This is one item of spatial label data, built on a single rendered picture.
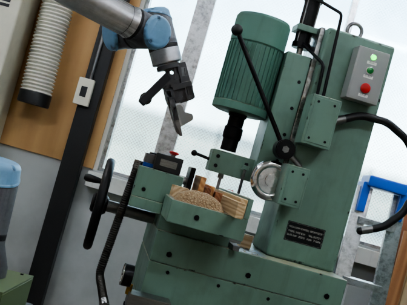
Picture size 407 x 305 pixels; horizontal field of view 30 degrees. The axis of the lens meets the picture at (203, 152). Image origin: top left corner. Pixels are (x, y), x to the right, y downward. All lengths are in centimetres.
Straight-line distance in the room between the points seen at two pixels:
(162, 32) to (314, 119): 53
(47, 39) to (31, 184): 71
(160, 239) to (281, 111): 55
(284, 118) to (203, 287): 58
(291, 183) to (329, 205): 18
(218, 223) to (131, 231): 174
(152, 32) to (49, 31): 166
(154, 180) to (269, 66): 50
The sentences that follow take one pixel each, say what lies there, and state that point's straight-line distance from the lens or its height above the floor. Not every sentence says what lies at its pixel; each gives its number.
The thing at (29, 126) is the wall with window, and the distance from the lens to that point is 379.
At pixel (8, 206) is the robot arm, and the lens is 183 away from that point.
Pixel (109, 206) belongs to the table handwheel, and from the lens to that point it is 234.
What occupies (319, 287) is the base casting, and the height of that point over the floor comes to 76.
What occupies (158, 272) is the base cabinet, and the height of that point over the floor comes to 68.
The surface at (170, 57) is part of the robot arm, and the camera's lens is 221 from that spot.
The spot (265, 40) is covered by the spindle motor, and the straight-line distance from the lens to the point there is 234.
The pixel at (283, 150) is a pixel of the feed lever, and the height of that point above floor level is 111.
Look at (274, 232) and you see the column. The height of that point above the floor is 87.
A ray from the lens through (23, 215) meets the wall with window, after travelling 380.
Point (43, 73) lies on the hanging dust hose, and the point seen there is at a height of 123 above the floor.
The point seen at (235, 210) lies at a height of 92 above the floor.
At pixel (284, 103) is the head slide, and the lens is 235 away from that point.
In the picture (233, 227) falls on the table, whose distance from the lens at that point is 201.
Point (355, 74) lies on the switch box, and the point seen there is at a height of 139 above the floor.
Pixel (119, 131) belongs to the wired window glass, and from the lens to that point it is 379.
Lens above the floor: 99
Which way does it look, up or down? 1 degrees up
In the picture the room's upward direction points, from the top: 16 degrees clockwise
